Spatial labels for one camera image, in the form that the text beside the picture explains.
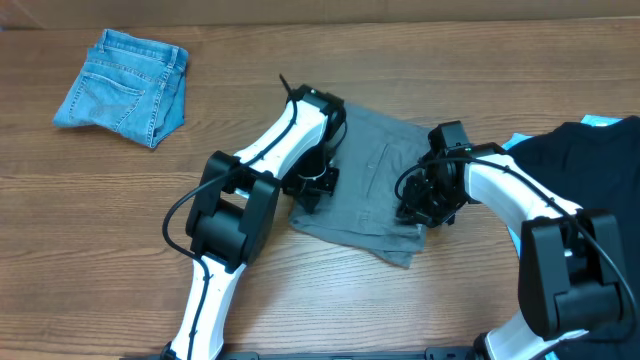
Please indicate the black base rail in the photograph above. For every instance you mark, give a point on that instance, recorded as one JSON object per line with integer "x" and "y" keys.
{"x": 431, "y": 353}

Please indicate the grey shorts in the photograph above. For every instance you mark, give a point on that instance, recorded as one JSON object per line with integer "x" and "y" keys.
{"x": 362, "y": 211}

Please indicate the folded blue denim shorts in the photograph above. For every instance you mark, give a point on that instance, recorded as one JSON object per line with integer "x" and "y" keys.
{"x": 132, "y": 86}

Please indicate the light blue garment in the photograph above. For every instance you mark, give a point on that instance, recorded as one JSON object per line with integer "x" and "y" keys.
{"x": 515, "y": 142}

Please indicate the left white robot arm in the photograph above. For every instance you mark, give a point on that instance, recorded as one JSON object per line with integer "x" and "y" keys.
{"x": 234, "y": 205}

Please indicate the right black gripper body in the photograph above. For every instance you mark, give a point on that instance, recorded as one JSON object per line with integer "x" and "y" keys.
{"x": 415, "y": 198}

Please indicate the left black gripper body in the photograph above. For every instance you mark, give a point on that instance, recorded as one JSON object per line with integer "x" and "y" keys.
{"x": 310, "y": 176}

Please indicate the black t-shirt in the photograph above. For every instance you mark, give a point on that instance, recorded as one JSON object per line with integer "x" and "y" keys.
{"x": 590, "y": 175}

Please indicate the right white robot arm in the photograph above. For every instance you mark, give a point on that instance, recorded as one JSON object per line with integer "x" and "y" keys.
{"x": 571, "y": 278}

